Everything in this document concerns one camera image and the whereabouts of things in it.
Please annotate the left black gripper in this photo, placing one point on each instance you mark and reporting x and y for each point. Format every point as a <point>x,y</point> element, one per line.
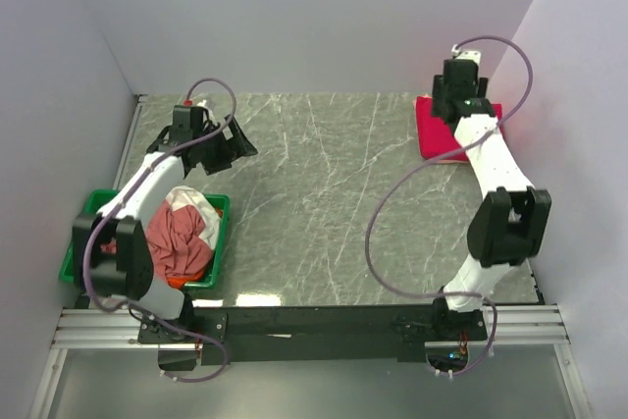
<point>239,146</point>

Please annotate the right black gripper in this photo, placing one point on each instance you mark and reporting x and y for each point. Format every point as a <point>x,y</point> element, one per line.
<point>437,92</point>

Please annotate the magenta red t shirt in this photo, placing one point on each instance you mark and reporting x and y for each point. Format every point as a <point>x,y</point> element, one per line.
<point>435,137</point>

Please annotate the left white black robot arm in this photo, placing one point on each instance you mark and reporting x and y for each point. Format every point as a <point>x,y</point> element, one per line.
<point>111,259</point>

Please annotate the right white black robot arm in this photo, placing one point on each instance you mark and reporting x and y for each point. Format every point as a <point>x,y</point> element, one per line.
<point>510,223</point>

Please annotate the white crumpled shirt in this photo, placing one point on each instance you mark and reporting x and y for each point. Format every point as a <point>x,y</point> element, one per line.
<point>194,215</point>

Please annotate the folded salmon pink t shirt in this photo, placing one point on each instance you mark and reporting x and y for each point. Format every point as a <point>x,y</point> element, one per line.
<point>456,160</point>

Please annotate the dusty pink crumpled shirt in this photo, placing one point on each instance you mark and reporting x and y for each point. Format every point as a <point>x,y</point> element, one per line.
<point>172,254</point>

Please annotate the orange garment in basket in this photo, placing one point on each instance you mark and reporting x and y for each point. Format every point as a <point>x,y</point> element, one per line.
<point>179,281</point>

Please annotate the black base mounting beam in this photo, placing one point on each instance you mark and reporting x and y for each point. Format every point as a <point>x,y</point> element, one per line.
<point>282,333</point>

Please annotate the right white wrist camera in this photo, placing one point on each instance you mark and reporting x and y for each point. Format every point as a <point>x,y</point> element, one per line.
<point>459,53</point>

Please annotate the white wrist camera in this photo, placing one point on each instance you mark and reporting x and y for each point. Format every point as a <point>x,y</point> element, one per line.
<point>207,104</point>
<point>459,53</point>

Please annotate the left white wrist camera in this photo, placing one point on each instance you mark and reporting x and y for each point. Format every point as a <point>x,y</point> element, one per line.
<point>207,104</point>

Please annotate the aluminium extrusion rail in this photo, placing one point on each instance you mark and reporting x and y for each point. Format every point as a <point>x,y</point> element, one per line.
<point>508,325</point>

